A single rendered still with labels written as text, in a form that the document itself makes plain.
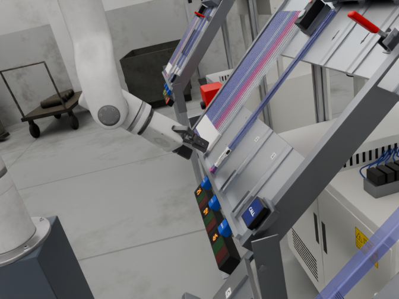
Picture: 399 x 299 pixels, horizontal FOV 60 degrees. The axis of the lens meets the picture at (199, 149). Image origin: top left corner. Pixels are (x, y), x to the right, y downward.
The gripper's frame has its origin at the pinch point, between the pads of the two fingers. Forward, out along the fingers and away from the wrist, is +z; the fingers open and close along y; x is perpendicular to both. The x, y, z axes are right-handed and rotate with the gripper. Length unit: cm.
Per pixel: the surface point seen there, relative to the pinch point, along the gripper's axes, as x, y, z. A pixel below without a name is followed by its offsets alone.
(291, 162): -5.3, 28.9, 9.0
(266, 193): -11.4, 23.8, 8.7
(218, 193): -11.0, 8.8, 6.1
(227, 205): -14.1, 13.2, 6.8
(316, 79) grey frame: 53, -7, 38
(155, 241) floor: -12, -108, 38
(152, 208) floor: 10, -136, 37
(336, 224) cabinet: -2.6, 8.6, 44.9
